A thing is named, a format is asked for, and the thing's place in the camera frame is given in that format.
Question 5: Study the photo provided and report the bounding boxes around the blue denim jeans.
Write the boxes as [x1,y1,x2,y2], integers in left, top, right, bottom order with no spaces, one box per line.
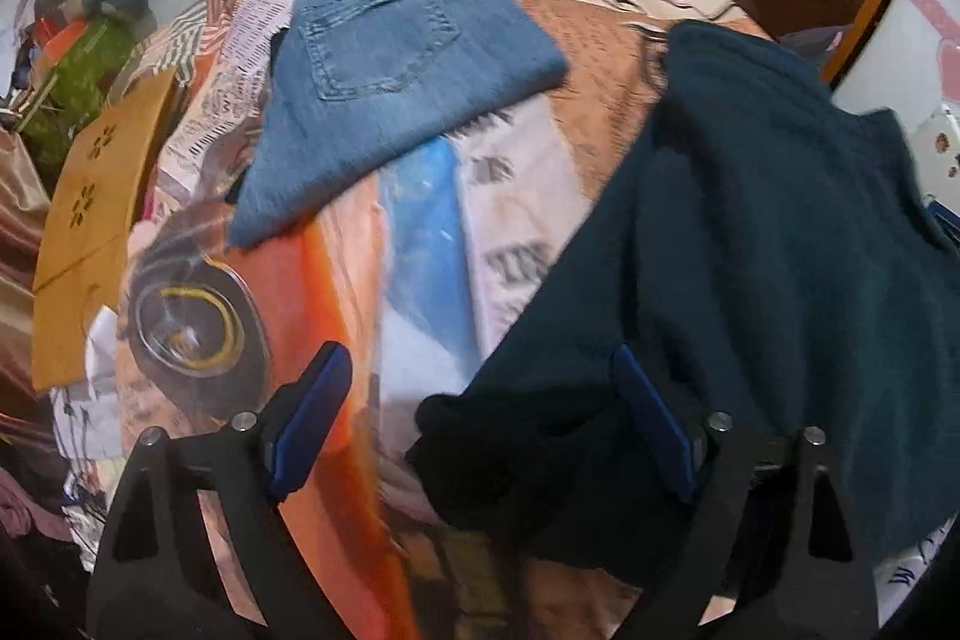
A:
[229,0,569,250]

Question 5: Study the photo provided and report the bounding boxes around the white pink panel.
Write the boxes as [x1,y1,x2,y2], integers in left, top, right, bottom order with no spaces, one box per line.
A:
[825,0,960,202]

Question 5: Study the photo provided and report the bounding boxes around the green patterned box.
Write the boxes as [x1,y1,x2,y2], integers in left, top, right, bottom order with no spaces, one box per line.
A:
[19,21,141,185]

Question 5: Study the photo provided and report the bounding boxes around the printed blanket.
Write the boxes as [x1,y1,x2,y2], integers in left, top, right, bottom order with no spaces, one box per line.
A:
[52,0,775,640]

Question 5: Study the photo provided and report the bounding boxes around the orange box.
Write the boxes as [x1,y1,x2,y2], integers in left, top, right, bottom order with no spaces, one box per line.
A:
[37,14,85,60]

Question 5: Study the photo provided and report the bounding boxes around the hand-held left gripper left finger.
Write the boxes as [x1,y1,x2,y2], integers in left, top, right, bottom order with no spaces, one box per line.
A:
[85,340,357,640]

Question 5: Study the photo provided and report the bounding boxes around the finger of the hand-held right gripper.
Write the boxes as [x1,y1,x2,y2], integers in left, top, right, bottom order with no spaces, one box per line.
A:
[926,197,960,253]

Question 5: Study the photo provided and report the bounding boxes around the brown satin curtain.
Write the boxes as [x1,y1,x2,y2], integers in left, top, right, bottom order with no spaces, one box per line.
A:
[0,126,55,435]

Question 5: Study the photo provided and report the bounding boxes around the bamboo lap desk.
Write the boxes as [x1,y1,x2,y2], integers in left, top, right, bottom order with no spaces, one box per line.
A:
[31,66,181,393]

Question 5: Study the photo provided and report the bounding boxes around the dark teal sweater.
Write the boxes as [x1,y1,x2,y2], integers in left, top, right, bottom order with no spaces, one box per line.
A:
[405,21,960,594]

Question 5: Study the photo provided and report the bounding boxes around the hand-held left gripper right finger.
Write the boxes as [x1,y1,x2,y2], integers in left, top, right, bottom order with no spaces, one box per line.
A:
[609,344,880,640]

